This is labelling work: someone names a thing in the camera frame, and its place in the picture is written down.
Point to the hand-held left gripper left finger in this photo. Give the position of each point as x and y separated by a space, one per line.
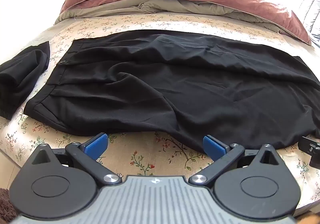
96 146

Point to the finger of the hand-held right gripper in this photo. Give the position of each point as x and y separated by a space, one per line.
311 149

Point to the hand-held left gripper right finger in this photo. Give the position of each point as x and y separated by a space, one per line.
212 147

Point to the black pants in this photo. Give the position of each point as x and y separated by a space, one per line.
162 84

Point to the floral bed sheet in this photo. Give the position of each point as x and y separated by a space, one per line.
140 154

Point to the black knit garment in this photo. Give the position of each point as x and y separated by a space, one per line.
22 71

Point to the brown rug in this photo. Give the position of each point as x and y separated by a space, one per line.
6 204

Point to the grey quilted headboard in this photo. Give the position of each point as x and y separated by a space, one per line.
310 1

